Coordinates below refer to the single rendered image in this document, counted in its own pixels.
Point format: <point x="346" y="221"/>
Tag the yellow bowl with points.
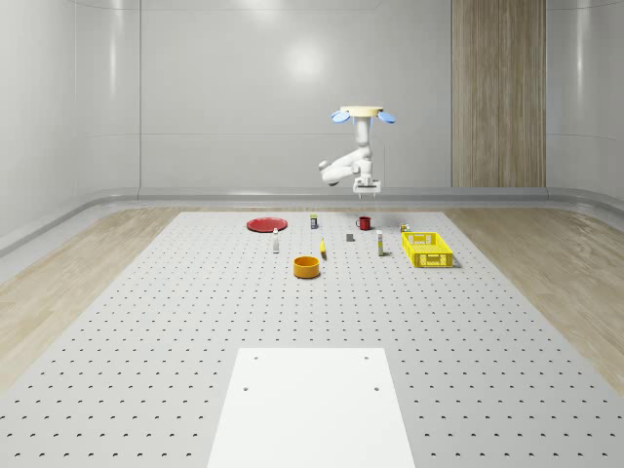
<point x="306" y="270"/>

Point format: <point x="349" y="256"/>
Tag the yellow basket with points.
<point x="441" y="261"/>

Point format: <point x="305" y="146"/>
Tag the banana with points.
<point x="323" y="249"/>

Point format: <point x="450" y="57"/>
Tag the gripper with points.
<point x="366" y="185"/>

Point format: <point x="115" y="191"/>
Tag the red plate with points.
<point x="266" y="224"/>

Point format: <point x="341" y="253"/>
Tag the small white bottle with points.
<point x="276" y="244"/>

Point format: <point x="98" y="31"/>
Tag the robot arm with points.
<point x="362" y="141"/>

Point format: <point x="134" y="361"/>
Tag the flat-sided can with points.
<point x="314" y="222"/>

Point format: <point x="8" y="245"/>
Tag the white board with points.
<point x="312" y="409"/>

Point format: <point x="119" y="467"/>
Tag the red mug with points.
<point x="364" y="223"/>

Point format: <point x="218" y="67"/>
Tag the tall white yellow box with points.
<point x="380" y="244"/>

